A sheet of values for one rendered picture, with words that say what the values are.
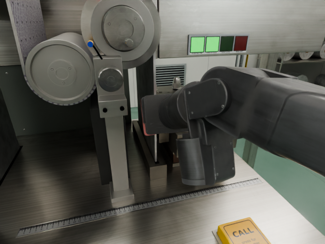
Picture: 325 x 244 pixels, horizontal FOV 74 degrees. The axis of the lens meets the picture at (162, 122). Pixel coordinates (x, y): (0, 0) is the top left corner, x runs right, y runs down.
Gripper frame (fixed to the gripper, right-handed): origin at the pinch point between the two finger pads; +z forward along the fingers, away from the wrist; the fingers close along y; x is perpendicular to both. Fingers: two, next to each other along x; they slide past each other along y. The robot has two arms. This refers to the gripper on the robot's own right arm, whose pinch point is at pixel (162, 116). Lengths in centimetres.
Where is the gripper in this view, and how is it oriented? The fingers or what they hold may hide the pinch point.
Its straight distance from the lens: 45.5
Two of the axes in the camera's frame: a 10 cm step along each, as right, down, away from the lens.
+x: -1.1, -9.9, 0.3
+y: 9.7, -1.0, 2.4
